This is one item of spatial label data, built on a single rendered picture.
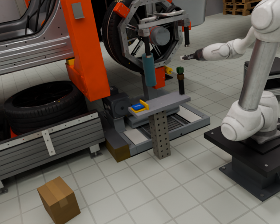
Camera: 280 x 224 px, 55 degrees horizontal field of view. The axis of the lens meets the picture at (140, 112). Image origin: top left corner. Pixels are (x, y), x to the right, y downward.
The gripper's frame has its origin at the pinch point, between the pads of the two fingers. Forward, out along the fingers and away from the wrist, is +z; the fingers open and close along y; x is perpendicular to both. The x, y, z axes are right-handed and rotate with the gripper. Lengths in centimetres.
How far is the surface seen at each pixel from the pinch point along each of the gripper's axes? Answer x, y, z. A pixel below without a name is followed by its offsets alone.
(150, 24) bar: -29.0, 17.1, 5.2
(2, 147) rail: 23, 134, 44
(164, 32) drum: -21.2, 3.9, 10.9
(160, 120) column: 37.7, 31.6, 2.3
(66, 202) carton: 59, 111, -4
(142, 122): 47, 24, 48
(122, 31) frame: -30.7, 30.2, 25.3
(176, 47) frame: -7.7, -15.7, 28.0
